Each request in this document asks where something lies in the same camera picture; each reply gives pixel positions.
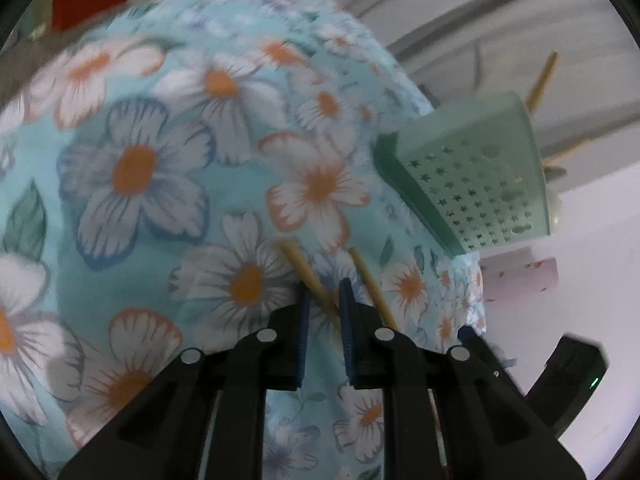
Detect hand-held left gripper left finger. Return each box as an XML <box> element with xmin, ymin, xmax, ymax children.
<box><xmin>59</xmin><ymin>285</ymin><xmax>311</xmax><ymax>480</ymax></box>

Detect bamboo chopstick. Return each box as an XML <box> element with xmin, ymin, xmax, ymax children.
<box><xmin>542</xmin><ymin>137</ymin><xmax>594</xmax><ymax>167</ymax></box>
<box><xmin>522</xmin><ymin>51</ymin><xmax>559</xmax><ymax>114</ymax></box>
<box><xmin>277</xmin><ymin>240</ymin><xmax>344</xmax><ymax>334</ymax></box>
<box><xmin>347</xmin><ymin>246</ymin><xmax>401</xmax><ymax>334</ymax></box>

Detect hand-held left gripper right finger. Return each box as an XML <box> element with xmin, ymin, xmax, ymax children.
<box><xmin>337</xmin><ymin>277</ymin><xmax>586</xmax><ymax>480</ymax></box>

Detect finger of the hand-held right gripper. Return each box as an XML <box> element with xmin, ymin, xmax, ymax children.
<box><xmin>457</xmin><ymin>325</ymin><xmax>527</xmax><ymax>397</ymax></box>

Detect green star-perforated utensil basket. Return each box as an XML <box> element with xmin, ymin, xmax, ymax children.
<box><xmin>374</xmin><ymin>91</ymin><xmax>553</xmax><ymax>257</ymax></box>

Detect blue floral tablecloth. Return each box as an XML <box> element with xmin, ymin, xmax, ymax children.
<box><xmin>0</xmin><ymin>0</ymin><xmax>489</xmax><ymax>480</ymax></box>

